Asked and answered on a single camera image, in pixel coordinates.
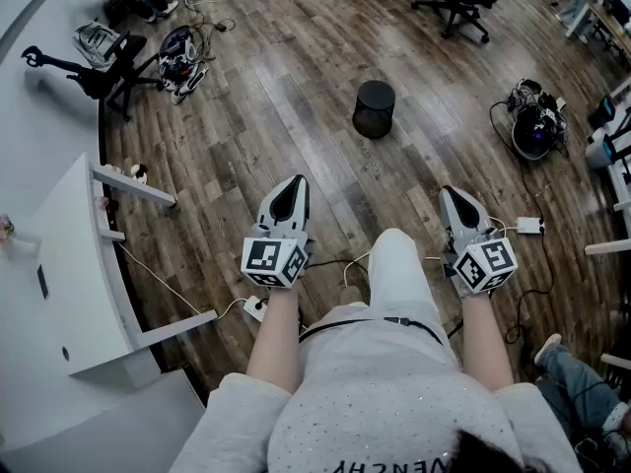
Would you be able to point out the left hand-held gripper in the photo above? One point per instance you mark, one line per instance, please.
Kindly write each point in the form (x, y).
(268, 259)

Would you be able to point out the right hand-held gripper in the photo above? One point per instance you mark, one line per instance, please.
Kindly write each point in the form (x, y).
(485, 264)

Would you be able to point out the black mesh waste bin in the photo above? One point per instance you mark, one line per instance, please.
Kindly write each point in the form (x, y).
(374, 109)

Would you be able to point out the person's right forearm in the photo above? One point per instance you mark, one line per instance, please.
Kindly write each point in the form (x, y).
(485, 338)

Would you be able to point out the person's left forearm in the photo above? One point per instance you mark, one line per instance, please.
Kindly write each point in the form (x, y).
(273, 338)

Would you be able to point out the white power adapter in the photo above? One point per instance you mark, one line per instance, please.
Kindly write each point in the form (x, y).
(528, 225)

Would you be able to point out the person's white trousers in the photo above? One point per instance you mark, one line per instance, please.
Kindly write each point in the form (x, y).
(401, 274)

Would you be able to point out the person's beige shoe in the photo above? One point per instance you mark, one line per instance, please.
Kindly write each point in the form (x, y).
(351, 294)

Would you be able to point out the white dish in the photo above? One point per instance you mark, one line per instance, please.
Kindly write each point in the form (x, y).
(139, 171)

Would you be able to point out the person's grey shirt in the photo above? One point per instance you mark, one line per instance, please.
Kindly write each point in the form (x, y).
(374, 392)

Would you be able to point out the black high-back office chair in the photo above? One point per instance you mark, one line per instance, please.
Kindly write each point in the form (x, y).
(123, 52)

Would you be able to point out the grey backpack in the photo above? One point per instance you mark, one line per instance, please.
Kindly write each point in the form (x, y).
(96, 42)

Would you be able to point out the pink flower ornament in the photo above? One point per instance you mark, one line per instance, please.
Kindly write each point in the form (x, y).
(5, 225)

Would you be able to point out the white frame desk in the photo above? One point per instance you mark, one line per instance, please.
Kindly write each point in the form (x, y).
(609, 248)

